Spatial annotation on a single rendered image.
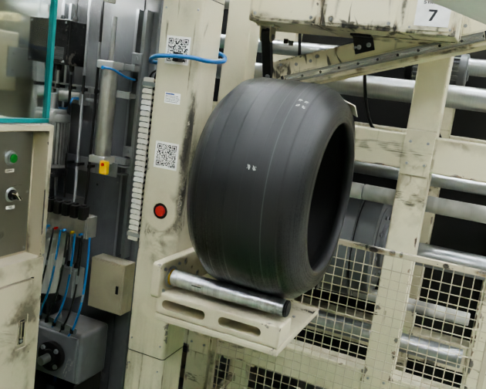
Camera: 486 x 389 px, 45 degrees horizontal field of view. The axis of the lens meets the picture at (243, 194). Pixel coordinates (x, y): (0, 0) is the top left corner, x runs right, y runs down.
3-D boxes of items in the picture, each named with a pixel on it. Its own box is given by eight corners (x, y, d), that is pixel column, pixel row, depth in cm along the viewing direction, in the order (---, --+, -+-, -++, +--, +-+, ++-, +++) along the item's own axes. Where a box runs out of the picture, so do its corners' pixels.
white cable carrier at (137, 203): (126, 238, 175) (143, 76, 167) (136, 235, 180) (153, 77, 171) (140, 241, 173) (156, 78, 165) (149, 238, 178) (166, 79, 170)
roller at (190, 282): (164, 285, 161) (166, 270, 160) (173, 282, 165) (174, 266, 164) (284, 319, 148) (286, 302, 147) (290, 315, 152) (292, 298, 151)
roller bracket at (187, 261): (149, 296, 159) (153, 262, 157) (214, 264, 195) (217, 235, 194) (159, 299, 158) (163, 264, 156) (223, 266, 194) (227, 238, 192)
